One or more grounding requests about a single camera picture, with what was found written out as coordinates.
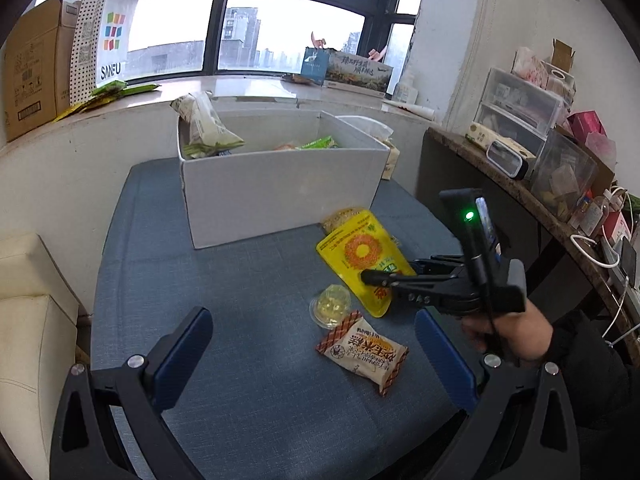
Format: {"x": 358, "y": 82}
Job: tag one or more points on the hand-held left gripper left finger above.
{"x": 182, "y": 355}

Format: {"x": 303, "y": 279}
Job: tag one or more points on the small bottles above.
{"x": 587, "y": 215}

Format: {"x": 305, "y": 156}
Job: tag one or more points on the cream printed tissue pack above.
{"x": 487, "y": 135}

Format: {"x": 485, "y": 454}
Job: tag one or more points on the dark flat packet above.
{"x": 294, "y": 79}

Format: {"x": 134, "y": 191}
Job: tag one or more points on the clear plastic drawer unit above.
{"x": 520, "y": 105}

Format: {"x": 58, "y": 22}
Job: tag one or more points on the white plastic bottle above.
{"x": 406, "y": 91}

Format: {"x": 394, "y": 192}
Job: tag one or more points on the clear jelly cup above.
{"x": 331, "y": 307}

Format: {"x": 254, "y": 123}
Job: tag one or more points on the pink toy figure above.
{"x": 319, "y": 40}
{"x": 377, "y": 53}

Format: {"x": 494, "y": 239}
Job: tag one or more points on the beige noodle snack packet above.
{"x": 340, "y": 217}

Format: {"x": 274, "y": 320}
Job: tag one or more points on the blue-grey table cloth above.
{"x": 250, "y": 410}

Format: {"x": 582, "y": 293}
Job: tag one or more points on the beige cracker packet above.
{"x": 362, "y": 352}

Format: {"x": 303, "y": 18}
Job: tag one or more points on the pale green snack packet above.
{"x": 205, "y": 125}

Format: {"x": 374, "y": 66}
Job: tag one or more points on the black window frame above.
{"x": 215, "y": 25}

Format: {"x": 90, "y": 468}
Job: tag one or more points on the person's right hand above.
{"x": 520, "y": 337}

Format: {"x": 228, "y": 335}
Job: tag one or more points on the pile of green yellow sachets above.
{"x": 110, "y": 94}

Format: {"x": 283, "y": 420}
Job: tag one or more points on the pink box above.
{"x": 592, "y": 132}

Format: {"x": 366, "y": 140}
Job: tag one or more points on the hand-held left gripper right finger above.
{"x": 445, "y": 360}

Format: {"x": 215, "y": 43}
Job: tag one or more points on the white black framed device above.
{"x": 506, "y": 160}

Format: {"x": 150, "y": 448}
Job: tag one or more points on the beige soft tissue pack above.
{"x": 385, "y": 152}

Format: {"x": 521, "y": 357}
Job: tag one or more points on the cream leather sofa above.
{"x": 30, "y": 340}

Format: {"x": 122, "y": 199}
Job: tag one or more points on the small blue paper bag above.
{"x": 315, "y": 66}

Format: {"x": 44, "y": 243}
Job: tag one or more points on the brown cardboard box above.
{"x": 35, "y": 70}

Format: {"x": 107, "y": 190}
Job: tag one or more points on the white cardboard box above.
{"x": 280, "y": 200}

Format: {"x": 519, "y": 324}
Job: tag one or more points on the white power strip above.
{"x": 631, "y": 292}

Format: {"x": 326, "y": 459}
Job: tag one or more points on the orange snack packet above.
{"x": 286, "y": 147}

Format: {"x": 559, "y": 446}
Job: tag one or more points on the landscape print tissue box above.
{"x": 357, "y": 71}

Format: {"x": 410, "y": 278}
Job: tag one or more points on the yellow sunflower print snack packet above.
{"x": 357, "y": 252}

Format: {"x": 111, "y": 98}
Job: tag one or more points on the small open cardboard box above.
{"x": 562, "y": 56}

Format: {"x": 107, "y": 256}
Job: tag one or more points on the dark stone-top counter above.
{"x": 440, "y": 165}

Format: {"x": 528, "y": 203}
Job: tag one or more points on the small green snack packet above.
{"x": 317, "y": 143}

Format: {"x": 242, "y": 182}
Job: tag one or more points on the clear plastic container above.
{"x": 562, "y": 175}

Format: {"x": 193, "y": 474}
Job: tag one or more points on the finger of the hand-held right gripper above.
{"x": 435, "y": 264}
{"x": 385, "y": 278}

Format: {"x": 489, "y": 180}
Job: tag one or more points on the pink floral packet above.
{"x": 530, "y": 65}

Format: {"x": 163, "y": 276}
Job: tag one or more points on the dotted paper shopping bag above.
{"x": 107, "y": 40}

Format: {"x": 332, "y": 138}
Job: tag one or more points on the person's right forearm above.
{"x": 590, "y": 370}

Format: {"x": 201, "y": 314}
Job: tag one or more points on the white tube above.
{"x": 412, "y": 110}

